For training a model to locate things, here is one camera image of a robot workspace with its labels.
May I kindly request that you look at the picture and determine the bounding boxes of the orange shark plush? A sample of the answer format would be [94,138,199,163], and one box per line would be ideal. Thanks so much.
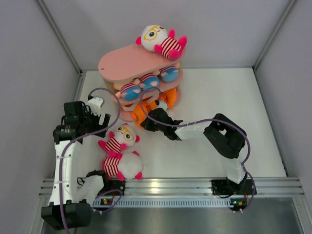
[161,88,177,110]
[132,101,157,128]
[121,96,156,112]

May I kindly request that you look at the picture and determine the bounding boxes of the white glasses plush face up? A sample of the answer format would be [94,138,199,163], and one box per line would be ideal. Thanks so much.
[98,123,140,157]

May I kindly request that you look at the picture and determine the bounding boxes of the boy doll plush large head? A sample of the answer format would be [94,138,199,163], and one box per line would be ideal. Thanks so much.
[116,82,141,101]

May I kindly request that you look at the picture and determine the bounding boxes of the white plush face down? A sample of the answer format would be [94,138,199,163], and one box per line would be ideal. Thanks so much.
[102,151,143,181]

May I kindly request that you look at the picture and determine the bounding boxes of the white glasses plush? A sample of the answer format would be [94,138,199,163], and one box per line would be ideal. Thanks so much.
[136,25,188,61]

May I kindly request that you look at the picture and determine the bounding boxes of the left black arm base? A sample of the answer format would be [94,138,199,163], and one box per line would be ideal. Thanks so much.
[85,170,125,196]

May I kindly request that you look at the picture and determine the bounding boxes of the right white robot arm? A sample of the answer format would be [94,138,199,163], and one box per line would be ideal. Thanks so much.
[140,108,247,195]

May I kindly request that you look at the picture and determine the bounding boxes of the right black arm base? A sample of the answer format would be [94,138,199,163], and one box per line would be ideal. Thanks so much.
[212,179,257,197]

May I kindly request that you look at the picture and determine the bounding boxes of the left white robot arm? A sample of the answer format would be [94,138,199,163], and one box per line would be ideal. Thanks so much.
[41,97,110,231]

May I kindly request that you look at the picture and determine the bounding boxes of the orange shark plush in shelf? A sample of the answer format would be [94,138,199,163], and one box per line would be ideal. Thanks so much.
[161,88,177,110]

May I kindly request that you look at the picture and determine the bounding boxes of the boy doll plush shelf right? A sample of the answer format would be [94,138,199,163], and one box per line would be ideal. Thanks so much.
[159,65,179,83]

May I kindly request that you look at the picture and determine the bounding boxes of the pink three-tier shelf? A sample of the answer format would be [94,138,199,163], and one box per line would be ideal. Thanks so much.
[98,44,183,122]

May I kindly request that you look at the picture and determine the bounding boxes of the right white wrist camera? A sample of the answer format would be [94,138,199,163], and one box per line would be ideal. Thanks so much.
[155,100,168,111]

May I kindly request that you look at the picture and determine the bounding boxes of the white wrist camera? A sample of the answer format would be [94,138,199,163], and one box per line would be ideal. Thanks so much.
[155,100,168,111]
[87,97,105,117]

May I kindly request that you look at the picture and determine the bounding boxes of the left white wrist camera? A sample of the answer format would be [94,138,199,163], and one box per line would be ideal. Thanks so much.
[87,97,105,117]

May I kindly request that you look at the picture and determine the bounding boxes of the white slotted cable duct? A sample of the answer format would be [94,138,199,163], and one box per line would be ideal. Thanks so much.
[93,197,234,209]

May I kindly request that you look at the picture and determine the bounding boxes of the aluminium front rail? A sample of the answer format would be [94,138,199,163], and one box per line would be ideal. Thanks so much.
[39,177,304,195]

